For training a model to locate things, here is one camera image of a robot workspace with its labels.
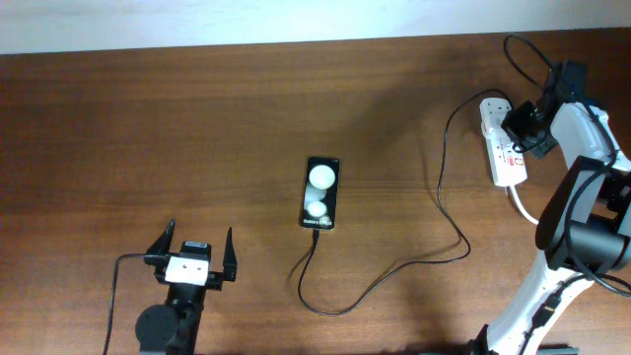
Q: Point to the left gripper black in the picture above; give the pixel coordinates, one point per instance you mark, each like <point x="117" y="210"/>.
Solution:
<point x="230" y="261"/>

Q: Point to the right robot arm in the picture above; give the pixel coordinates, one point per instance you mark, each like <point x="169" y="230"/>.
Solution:
<point x="583" y="232"/>

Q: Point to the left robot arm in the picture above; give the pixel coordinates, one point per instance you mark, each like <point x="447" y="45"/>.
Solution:
<point x="171" y="328"/>

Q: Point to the white charger adapter plug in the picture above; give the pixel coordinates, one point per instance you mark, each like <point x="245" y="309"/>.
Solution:
<point x="491" y="124"/>

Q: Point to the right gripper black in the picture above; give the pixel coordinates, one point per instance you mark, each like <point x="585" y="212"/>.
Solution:
<point x="511" y="124"/>

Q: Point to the black Galaxy flip phone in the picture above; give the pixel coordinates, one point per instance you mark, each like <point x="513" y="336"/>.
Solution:
<point x="320" y="193"/>

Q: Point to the white power strip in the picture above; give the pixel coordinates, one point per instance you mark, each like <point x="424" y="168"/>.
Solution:
<point x="508" y="168"/>

